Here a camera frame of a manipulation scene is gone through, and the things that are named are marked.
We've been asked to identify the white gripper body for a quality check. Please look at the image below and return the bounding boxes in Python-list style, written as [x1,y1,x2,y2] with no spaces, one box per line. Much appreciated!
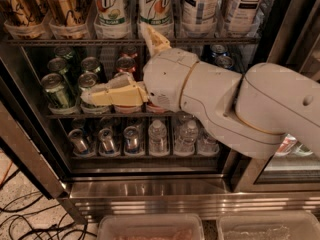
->
[143,48,199,112]

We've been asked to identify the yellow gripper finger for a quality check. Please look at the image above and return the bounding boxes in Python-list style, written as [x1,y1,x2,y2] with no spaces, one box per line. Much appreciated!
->
[140,22,171,56]
[81,74,148,106]

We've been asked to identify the orange lacroix can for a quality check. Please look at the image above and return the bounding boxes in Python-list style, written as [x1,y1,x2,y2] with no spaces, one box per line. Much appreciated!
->
[47,0,91,27]
[0,0,48,27]

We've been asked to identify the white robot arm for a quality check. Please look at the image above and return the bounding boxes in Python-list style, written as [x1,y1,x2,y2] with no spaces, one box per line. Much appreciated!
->
[81,24,320,159]

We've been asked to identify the front left Coca-Cola can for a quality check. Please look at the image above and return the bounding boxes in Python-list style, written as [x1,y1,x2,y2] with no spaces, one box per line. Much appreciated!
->
[114,72,142,114]

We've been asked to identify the second row left Coca-Cola can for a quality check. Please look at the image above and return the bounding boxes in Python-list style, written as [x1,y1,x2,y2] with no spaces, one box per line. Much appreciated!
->
[116,57,136,73]

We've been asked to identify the front right Coca-Cola can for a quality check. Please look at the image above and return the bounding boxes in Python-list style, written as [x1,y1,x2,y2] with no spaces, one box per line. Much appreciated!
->
[146,101,167,114]

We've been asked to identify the right 7UP can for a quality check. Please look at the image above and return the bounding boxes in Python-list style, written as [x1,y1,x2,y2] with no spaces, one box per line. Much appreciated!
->
[138,0,172,26]

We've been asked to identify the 7up can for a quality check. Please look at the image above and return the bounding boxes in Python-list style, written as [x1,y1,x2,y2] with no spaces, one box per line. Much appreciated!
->
[95,0,127,26]
[138,0,172,26]

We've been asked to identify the front right green can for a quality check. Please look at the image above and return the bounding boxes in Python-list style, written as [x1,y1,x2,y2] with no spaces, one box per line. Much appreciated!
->
[78,72,99,91]

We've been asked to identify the second row right green can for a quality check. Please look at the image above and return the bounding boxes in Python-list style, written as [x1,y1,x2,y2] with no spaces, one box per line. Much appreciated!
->
[81,57,107,83]

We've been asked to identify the second row green can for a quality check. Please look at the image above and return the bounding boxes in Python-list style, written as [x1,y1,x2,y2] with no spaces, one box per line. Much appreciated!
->
[46,57,78,95]
[81,57,107,83]

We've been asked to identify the right silver blue can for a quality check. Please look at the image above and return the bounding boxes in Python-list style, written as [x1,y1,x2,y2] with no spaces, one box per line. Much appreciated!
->
[123,126,140,154]

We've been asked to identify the silver blue can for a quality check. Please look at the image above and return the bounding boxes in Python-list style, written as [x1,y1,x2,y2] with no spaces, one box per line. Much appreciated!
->
[68,129,89,154]
[98,128,117,154]
[123,126,140,154]

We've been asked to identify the middle silver blue can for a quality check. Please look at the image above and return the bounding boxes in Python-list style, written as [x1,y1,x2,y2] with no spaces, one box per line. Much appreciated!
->
[98,128,117,154]

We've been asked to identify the second row right Pepsi can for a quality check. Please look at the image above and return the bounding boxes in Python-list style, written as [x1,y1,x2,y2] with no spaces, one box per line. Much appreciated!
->
[215,56,234,70]

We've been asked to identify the left 7UP can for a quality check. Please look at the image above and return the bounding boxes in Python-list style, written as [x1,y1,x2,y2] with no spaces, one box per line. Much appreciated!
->
[95,0,127,26]

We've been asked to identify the left silver blue can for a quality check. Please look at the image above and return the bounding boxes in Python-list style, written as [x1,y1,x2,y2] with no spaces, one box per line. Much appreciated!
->
[68,129,89,154]

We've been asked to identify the front left green can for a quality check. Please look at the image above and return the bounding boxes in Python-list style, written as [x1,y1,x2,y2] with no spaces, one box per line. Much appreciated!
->
[41,73,75,109]

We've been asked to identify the second row left green can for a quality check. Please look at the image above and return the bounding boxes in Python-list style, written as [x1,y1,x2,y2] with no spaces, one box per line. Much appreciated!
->
[46,57,78,95]

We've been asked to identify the steel fridge door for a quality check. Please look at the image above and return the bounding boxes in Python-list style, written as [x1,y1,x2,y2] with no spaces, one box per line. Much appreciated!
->
[0,48,87,225]

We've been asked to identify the left water bottle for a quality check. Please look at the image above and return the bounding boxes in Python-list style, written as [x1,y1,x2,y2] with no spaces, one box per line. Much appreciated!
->
[148,119,168,156]

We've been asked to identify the water bottle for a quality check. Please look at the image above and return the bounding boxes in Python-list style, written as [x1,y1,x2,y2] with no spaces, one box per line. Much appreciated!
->
[148,119,168,156]
[174,120,199,156]
[197,130,220,156]

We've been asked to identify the middle water bottle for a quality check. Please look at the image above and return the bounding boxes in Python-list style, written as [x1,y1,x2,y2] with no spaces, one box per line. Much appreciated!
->
[174,120,199,156]

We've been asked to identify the left Teas Tea bottle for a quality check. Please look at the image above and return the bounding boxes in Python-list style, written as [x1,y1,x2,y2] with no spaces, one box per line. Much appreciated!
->
[182,0,218,25]

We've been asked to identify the teas tea bottle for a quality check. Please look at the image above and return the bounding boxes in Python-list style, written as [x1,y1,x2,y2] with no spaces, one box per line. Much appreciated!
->
[182,0,218,25]
[223,0,261,28]

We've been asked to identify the right water bottle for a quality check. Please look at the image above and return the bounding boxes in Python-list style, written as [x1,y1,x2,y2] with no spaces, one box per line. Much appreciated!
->
[197,130,220,156]

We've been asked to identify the right Teas Tea bottle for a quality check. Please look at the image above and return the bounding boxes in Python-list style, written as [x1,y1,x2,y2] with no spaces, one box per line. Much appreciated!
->
[223,0,261,28]

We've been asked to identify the left clear plastic bin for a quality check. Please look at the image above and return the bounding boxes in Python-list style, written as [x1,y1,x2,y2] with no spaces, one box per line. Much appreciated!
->
[97,214,205,240]

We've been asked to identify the clear plastic bin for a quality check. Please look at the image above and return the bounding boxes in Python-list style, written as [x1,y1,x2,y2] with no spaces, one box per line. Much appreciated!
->
[97,214,205,240]
[216,211,320,240]

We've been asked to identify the right clear plastic bin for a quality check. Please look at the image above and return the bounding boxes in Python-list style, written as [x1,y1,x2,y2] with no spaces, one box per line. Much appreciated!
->
[216,211,320,240]

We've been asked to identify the top wire shelf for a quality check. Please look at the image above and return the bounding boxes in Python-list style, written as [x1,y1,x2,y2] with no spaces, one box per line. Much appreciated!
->
[5,37,262,47]

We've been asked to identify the wire shelf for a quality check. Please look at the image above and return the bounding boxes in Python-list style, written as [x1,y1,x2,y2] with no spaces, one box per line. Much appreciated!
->
[46,112,181,119]
[5,37,262,47]

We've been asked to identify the middle wire shelf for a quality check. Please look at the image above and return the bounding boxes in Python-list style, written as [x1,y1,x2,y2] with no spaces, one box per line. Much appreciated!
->
[46,112,181,119]

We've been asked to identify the black floor cables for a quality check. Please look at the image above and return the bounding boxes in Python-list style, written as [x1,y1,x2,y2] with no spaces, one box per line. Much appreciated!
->
[0,168,98,240]

